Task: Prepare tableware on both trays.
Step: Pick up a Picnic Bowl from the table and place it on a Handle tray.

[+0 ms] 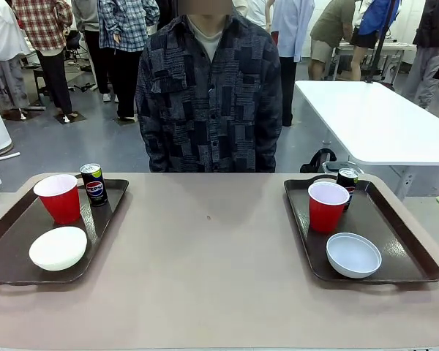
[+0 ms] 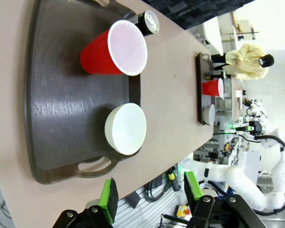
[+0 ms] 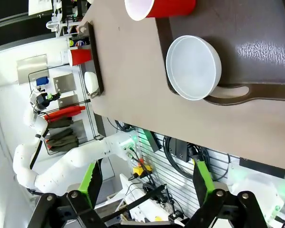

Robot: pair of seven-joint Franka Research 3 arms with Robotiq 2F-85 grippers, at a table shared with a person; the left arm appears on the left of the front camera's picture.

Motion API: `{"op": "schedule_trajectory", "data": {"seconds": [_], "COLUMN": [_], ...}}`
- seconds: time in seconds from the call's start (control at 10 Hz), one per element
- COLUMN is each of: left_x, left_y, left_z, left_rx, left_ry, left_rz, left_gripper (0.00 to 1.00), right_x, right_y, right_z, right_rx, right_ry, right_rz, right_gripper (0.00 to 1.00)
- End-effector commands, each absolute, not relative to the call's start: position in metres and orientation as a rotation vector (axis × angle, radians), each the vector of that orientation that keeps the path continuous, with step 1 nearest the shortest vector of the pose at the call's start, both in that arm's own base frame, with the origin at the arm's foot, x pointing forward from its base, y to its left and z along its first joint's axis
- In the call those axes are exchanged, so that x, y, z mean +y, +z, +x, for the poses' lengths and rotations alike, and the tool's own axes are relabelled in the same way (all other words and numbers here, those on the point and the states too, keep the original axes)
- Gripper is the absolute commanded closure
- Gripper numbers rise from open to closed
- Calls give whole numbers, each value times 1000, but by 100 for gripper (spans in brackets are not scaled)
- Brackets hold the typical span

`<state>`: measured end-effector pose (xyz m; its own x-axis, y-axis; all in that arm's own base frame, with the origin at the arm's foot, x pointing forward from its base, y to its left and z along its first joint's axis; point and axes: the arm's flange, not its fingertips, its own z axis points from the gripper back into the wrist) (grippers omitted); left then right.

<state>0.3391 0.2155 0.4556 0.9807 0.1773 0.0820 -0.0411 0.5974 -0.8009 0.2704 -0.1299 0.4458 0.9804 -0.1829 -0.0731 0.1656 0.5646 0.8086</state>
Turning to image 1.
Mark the black office chair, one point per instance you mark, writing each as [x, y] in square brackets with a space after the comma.
[75, 42]

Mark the person in red plaid shirt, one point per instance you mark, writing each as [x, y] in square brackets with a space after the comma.
[44, 33]

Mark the person in blue jacket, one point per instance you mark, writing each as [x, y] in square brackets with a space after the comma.
[373, 22]

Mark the red plastic cup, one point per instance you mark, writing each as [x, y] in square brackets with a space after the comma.
[60, 204]
[325, 212]

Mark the white folding table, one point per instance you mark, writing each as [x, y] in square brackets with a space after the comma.
[373, 120]

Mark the black metal pole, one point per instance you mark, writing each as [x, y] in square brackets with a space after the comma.
[380, 44]

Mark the brown plastic tray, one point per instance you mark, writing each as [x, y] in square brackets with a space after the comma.
[7, 237]
[398, 237]

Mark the person in blue plaid shirt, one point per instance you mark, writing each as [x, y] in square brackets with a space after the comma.
[122, 44]

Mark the white bowl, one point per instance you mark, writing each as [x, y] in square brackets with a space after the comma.
[58, 248]

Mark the person's left forearm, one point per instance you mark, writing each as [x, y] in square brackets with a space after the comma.
[269, 146]

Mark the person in light blue shirt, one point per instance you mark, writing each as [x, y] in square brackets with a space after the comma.
[292, 33]

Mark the pale grey bowl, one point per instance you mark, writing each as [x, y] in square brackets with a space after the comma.
[353, 256]

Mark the person in olive shirt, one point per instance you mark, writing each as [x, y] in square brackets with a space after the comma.
[331, 25]

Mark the person in dark jacket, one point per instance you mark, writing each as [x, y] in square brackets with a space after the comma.
[430, 44]

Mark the black Pepsi can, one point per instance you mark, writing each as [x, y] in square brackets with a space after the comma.
[95, 188]
[351, 181]

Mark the person's right forearm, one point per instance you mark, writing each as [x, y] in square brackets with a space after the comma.
[151, 146]

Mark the person in dark patchwork shirt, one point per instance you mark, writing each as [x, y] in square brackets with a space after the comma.
[212, 109]

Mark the person in grey top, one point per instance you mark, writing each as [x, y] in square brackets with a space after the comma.
[91, 44]

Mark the grey chair seat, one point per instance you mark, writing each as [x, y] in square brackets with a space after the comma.
[342, 166]

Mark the person in white shirt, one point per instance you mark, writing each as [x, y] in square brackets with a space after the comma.
[3, 44]

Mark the grey background workbench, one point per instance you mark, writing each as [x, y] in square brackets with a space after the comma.
[391, 47]

